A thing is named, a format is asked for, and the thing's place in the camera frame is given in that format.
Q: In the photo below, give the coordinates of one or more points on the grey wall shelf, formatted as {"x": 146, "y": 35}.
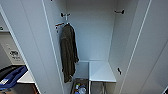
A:
{"x": 3, "y": 28}

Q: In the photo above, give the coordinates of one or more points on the white wardrobe door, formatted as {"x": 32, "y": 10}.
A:
{"x": 148, "y": 46}
{"x": 33, "y": 43}

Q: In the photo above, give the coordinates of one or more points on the blue plastic bin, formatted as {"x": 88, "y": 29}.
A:
{"x": 11, "y": 76}

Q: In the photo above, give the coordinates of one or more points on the blue bottle pack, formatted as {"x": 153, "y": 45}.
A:
{"x": 81, "y": 89}

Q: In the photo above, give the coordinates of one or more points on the white wall socket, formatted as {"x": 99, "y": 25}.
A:
{"x": 14, "y": 55}

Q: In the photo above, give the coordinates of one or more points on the brown box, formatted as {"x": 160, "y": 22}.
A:
{"x": 98, "y": 88}

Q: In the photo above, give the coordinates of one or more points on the white wardrobe shelf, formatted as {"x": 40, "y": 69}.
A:
{"x": 101, "y": 70}

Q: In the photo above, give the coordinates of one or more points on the white wardrobe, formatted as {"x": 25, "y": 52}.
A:
{"x": 93, "y": 36}

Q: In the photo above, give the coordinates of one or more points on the black rail bracket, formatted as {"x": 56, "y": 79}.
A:
{"x": 65, "y": 15}
{"x": 119, "y": 11}

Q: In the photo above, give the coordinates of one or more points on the olive garment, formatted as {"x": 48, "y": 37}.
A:
{"x": 68, "y": 50}

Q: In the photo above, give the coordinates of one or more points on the white hanger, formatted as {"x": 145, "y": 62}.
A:
{"x": 63, "y": 24}

